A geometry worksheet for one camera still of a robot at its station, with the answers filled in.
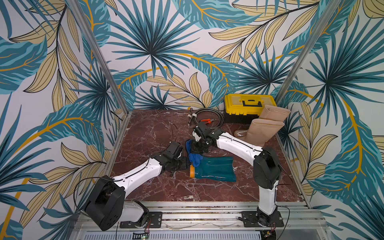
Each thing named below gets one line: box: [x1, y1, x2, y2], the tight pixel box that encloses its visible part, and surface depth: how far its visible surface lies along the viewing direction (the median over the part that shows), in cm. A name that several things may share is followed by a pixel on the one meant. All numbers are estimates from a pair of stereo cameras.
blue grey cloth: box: [185, 139, 209, 167], surface depth 82 cm
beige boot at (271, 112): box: [258, 104, 291, 123], surface depth 88 cm
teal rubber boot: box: [189, 156, 237, 183], surface depth 87 cm
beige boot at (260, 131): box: [234, 118, 285, 147], surface depth 86 cm
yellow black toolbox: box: [224, 93, 277, 124], surface depth 106 cm
